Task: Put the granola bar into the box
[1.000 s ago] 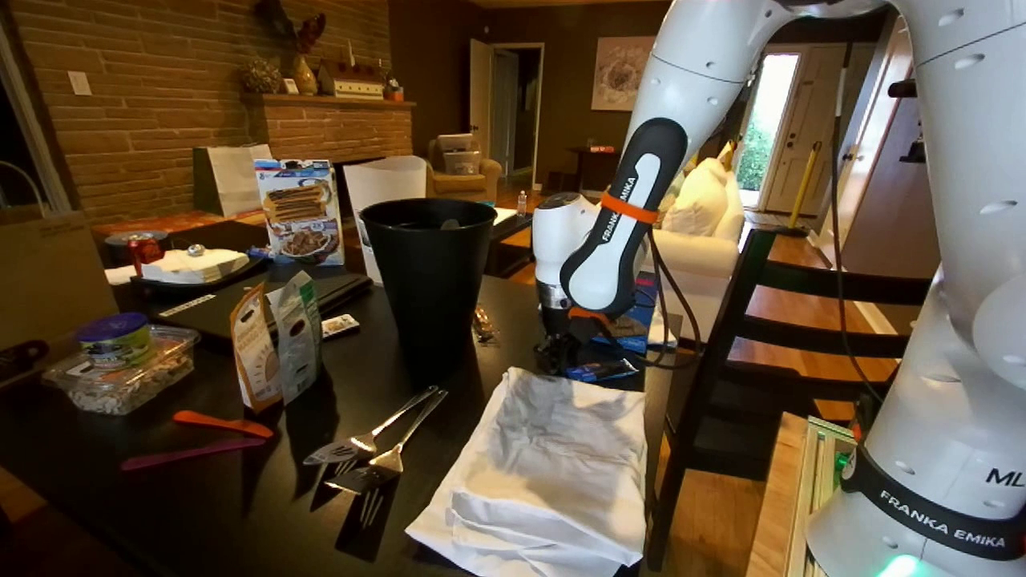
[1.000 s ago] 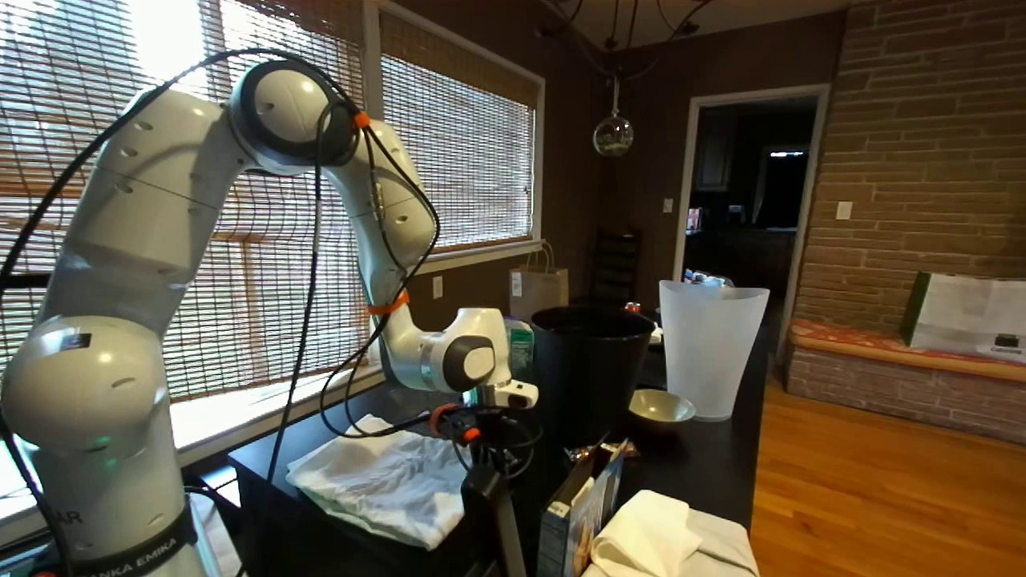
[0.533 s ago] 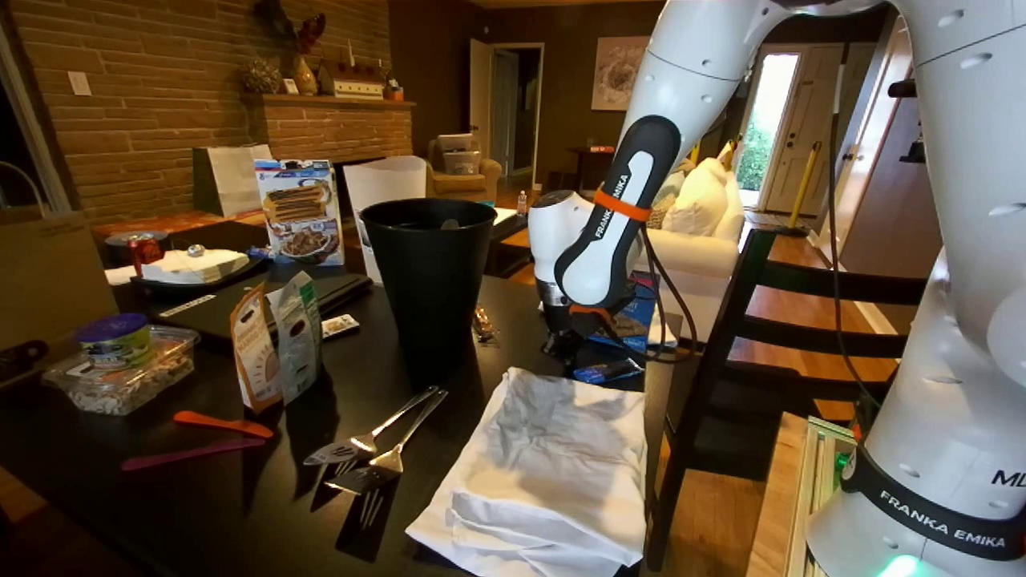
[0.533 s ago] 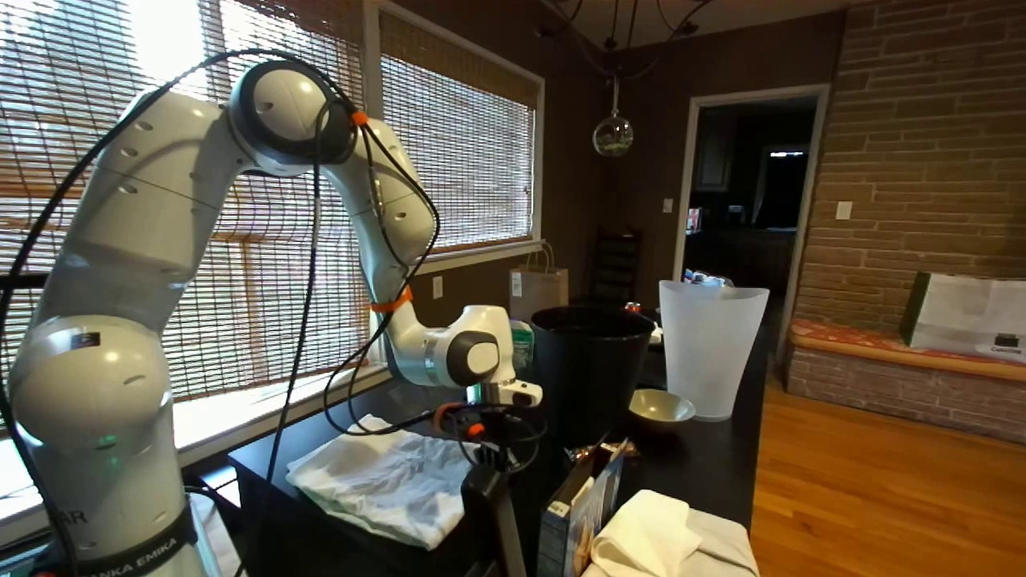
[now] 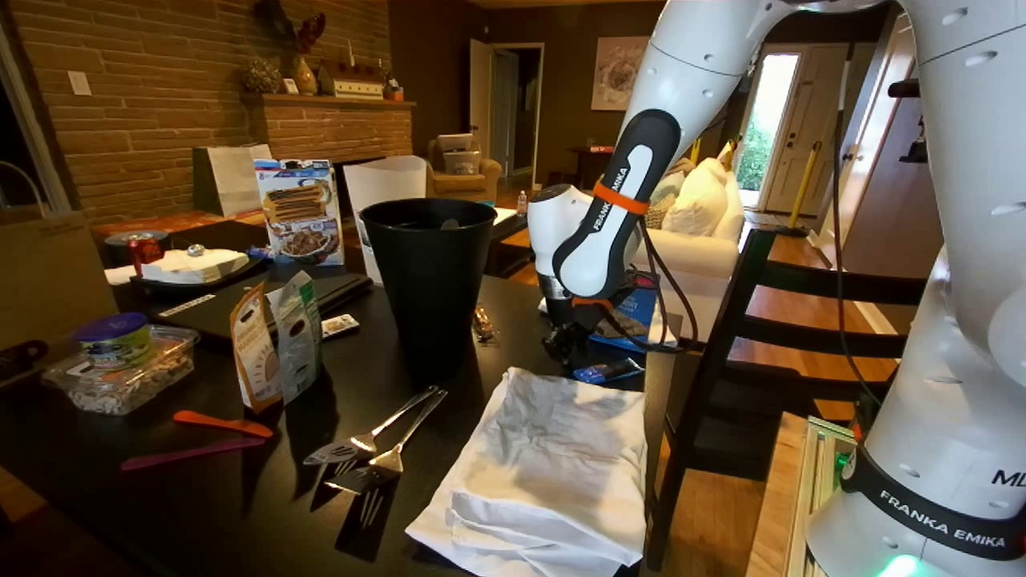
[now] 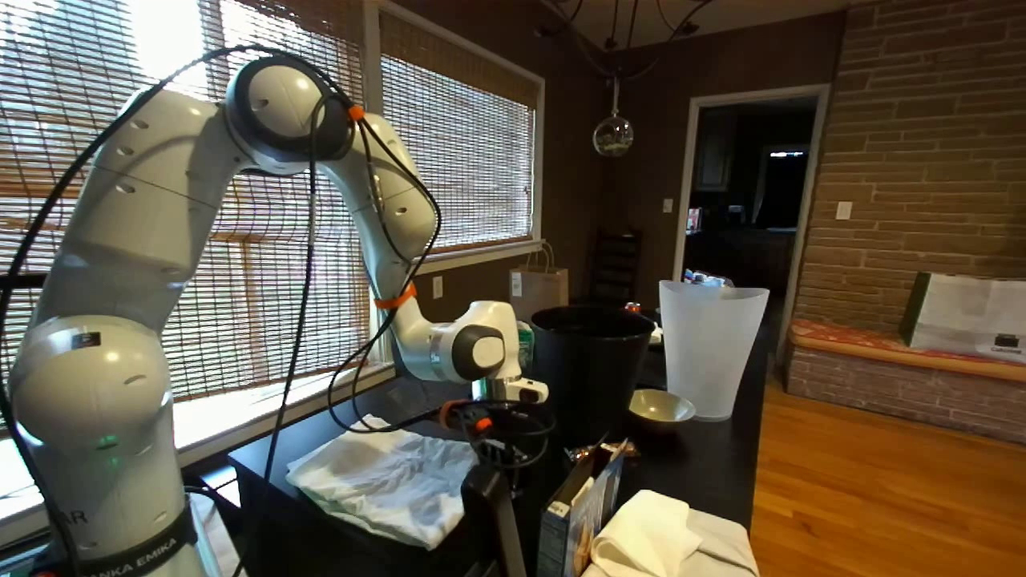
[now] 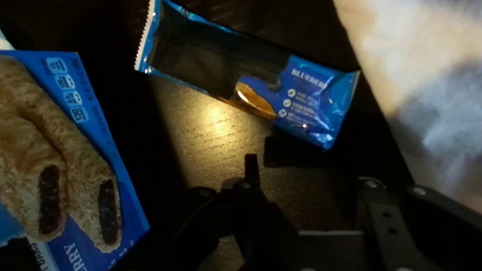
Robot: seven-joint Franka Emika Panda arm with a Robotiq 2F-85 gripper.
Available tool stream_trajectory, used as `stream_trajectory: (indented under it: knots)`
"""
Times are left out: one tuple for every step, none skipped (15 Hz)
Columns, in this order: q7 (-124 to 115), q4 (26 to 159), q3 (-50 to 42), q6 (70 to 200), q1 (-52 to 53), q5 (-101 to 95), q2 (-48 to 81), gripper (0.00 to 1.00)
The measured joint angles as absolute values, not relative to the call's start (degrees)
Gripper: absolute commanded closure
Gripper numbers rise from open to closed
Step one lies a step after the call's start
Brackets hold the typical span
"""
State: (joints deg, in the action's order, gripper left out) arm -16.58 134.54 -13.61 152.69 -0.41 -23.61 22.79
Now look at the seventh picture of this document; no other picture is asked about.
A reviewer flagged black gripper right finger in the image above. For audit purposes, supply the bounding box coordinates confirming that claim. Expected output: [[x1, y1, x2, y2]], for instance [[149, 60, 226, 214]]
[[352, 174, 482, 271]]

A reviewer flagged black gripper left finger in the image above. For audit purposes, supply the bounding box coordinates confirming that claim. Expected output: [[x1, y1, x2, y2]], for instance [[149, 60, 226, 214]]
[[149, 152, 303, 271]]

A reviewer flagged blue granola bar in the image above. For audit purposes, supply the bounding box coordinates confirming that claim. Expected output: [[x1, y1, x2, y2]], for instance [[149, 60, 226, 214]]
[[134, 0, 361, 152]]

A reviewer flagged blue fruit bar box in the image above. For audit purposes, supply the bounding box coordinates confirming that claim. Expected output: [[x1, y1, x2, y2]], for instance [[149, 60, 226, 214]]
[[0, 49, 152, 271]]

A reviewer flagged white plastic bag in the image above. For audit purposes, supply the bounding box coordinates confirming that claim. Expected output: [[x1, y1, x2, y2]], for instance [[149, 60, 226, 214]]
[[331, 0, 482, 214]]

